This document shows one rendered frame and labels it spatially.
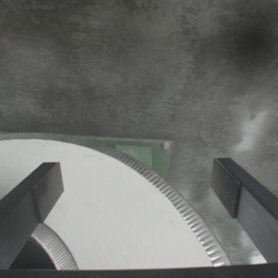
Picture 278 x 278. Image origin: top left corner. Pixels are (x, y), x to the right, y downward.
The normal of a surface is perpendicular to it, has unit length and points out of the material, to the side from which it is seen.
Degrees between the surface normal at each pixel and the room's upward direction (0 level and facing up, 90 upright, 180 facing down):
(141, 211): 90
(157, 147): 0
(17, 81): 0
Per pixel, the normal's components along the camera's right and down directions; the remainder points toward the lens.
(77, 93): -0.03, 0.65
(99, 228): 0.04, -0.76
